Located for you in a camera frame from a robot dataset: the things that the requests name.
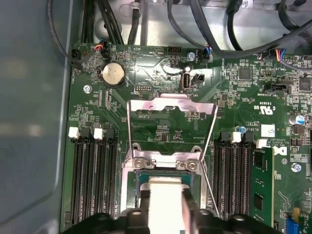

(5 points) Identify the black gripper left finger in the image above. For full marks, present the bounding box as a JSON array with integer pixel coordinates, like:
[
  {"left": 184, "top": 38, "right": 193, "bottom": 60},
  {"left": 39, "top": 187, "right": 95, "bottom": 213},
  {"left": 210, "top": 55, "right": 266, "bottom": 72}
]
[{"left": 94, "top": 189, "right": 152, "bottom": 234}]

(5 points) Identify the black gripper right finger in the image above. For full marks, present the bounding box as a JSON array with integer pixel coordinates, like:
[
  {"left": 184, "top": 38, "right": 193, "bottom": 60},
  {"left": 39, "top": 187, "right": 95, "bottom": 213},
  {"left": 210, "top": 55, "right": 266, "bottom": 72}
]
[{"left": 182, "top": 189, "right": 273, "bottom": 234}]

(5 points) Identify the thin metal locking lever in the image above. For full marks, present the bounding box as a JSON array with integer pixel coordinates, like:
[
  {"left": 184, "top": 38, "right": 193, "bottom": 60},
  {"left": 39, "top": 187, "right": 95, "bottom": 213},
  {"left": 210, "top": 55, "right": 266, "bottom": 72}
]
[{"left": 201, "top": 158, "right": 223, "bottom": 219}]

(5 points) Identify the silver CPU plate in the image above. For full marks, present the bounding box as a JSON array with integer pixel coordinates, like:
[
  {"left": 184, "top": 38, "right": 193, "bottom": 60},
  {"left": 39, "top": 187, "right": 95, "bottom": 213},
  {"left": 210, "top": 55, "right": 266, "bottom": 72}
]
[{"left": 136, "top": 170, "right": 196, "bottom": 234}]

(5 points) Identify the metal CPU socket cover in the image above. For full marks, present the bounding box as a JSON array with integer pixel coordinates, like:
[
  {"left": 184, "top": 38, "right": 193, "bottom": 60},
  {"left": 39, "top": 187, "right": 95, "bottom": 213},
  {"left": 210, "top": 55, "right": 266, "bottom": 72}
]
[{"left": 126, "top": 92, "right": 219, "bottom": 171}]

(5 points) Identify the black RAM slot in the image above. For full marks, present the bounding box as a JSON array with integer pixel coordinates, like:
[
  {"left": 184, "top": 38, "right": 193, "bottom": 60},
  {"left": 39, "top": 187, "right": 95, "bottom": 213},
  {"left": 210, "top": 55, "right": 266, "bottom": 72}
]
[
  {"left": 238, "top": 133, "right": 254, "bottom": 217},
  {"left": 81, "top": 128, "right": 96, "bottom": 225},
  {"left": 225, "top": 132, "right": 242, "bottom": 217},
  {"left": 93, "top": 128, "right": 107, "bottom": 224},
  {"left": 212, "top": 131, "right": 231, "bottom": 219},
  {"left": 69, "top": 127, "right": 83, "bottom": 225},
  {"left": 104, "top": 128, "right": 119, "bottom": 220}
]

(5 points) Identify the green RAM stick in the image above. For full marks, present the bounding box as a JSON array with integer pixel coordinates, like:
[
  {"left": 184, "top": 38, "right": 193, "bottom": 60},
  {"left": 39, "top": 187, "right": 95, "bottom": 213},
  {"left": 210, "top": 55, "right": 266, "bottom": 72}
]
[{"left": 253, "top": 148, "right": 275, "bottom": 231}]

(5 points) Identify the green motherboard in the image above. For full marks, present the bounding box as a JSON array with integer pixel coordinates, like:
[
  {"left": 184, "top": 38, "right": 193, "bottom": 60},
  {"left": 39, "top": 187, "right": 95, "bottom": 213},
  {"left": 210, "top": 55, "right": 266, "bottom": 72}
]
[{"left": 59, "top": 41, "right": 312, "bottom": 234}]

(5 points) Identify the blue capped capacitor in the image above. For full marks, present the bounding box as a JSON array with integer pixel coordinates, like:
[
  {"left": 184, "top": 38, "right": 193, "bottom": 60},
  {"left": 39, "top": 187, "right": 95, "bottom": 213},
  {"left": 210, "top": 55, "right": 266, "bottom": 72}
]
[{"left": 289, "top": 114, "right": 305, "bottom": 127}]

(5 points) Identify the internal USB port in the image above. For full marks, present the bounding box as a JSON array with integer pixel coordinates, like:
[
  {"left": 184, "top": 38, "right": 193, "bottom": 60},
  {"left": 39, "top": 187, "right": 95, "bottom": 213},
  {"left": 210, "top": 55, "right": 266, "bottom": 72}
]
[{"left": 180, "top": 72, "right": 192, "bottom": 94}]

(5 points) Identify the round coin battery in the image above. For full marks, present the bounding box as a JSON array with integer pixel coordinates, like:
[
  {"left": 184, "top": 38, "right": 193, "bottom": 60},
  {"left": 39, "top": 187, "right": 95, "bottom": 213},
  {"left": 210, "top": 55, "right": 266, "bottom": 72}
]
[{"left": 101, "top": 62, "right": 126, "bottom": 87}]

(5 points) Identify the black cable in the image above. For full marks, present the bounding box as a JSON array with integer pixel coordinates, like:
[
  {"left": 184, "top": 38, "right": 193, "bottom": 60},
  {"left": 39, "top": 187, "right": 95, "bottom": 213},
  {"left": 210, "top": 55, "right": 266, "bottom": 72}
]
[
  {"left": 81, "top": 0, "right": 96, "bottom": 44},
  {"left": 96, "top": 0, "right": 124, "bottom": 45},
  {"left": 128, "top": 3, "right": 148, "bottom": 45},
  {"left": 47, "top": 0, "right": 82, "bottom": 68},
  {"left": 190, "top": 0, "right": 312, "bottom": 55}
]

